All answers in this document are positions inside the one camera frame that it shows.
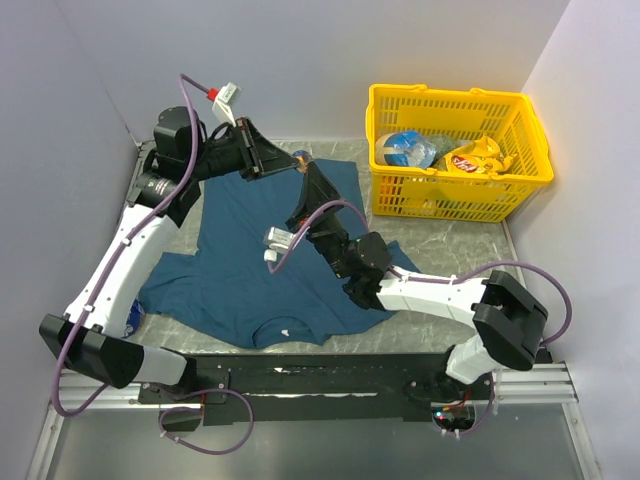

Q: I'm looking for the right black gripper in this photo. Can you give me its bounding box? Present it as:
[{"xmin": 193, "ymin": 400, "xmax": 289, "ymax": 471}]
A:
[{"xmin": 286, "ymin": 162, "xmax": 352, "ymax": 280}]

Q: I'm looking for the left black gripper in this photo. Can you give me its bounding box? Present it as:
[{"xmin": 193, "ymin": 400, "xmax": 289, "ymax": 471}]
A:
[{"xmin": 187, "ymin": 117, "xmax": 301, "ymax": 183}]

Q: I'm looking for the small round brooch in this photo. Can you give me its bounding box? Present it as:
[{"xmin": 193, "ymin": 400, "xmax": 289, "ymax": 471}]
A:
[{"xmin": 292, "ymin": 150, "xmax": 314, "ymax": 173}]

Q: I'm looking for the blue t-shirt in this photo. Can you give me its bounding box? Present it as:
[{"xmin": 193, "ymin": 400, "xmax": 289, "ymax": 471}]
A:
[{"xmin": 139, "ymin": 157, "xmax": 437, "ymax": 350}]

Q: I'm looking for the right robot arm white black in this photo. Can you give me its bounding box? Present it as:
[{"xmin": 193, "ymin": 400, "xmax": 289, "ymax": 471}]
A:
[{"xmin": 286, "ymin": 164, "xmax": 548, "ymax": 399}]

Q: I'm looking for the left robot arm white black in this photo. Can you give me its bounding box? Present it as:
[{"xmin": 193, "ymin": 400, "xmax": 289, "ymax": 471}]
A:
[{"xmin": 39, "ymin": 106, "xmax": 299, "ymax": 402}]

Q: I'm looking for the yellow plastic basket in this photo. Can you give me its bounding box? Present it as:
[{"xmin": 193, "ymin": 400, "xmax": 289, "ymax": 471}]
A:
[{"xmin": 366, "ymin": 84, "xmax": 554, "ymax": 223}]

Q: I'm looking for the blue clear plastic package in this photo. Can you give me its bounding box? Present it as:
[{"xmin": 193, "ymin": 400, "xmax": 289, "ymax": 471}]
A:
[{"xmin": 374, "ymin": 130, "xmax": 437, "ymax": 169}]

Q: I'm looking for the yellow chips bag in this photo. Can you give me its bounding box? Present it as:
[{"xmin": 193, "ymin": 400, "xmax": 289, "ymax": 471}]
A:
[{"xmin": 435, "ymin": 135, "xmax": 516, "ymax": 175}]

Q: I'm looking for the blue wrapped toilet paper roll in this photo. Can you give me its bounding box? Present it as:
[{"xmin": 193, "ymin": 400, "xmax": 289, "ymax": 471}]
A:
[{"xmin": 123, "ymin": 299, "xmax": 145, "ymax": 338}]

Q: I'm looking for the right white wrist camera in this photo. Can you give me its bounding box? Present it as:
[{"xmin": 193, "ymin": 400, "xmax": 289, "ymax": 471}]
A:
[{"xmin": 263, "ymin": 227, "xmax": 295, "ymax": 262}]

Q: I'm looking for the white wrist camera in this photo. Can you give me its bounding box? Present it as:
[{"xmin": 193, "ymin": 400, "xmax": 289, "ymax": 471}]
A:
[
  {"xmin": 263, "ymin": 227, "xmax": 295, "ymax": 262},
  {"xmin": 207, "ymin": 82, "xmax": 241, "ymax": 126}
]

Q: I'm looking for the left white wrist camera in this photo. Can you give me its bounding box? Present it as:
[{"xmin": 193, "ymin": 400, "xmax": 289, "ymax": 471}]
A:
[{"xmin": 207, "ymin": 82, "xmax": 241, "ymax": 126}]

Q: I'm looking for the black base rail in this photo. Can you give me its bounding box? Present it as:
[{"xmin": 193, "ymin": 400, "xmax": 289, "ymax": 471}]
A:
[{"xmin": 138, "ymin": 353, "xmax": 490, "ymax": 426}]

